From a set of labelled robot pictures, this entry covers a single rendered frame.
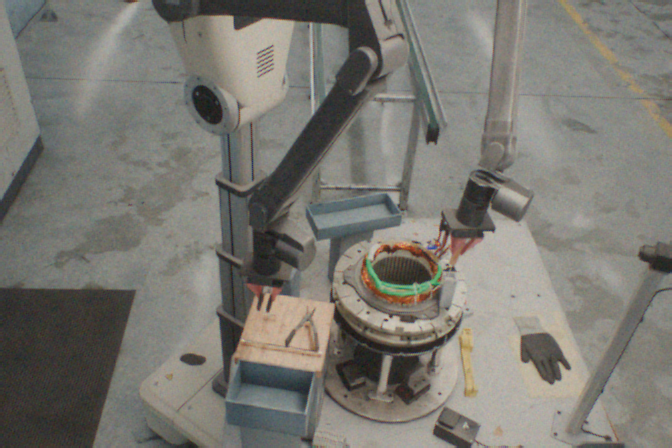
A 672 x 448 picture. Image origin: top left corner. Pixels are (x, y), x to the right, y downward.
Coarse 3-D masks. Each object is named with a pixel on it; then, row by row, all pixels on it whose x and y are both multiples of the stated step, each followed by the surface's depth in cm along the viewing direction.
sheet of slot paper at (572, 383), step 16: (544, 320) 188; (560, 320) 188; (512, 336) 183; (560, 336) 184; (576, 352) 179; (528, 368) 174; (560, 368) 175; (576, 368) 175; (528, 384) 170; (544, 384) 170; (560, 384) 171; (576, 384) 171
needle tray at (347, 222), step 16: (384, 192) 184; (320, 208) 180; (336, 208) 182; (352, 208) 184; (368, 208) 185; (384, 208) 185; (320, 224) 178; (336, 224) 178; (352, 224) 173; (368, 224) 175; (384, 224) 177; (400, 224) 179; (320, 240) 173; (336, 240) 181; (352, 240) 179; (368, 240) 181; (336, 256) 184
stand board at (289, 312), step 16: (256, 304) 148; (272, 304) 149; (288, 304) 149; (304, 304) 149; (320, 304) 149; (256, 320) 144; (288, 320) 145; (320, 320) 146; (256, 336) 141; (272, 336) 141; (304, 336) 142; (320, 336) 142; (240, 352) 137; (256, 352) 138; (272, 352) 138; (288, 352) 138; (304, 368) 135; (320, 368) 135
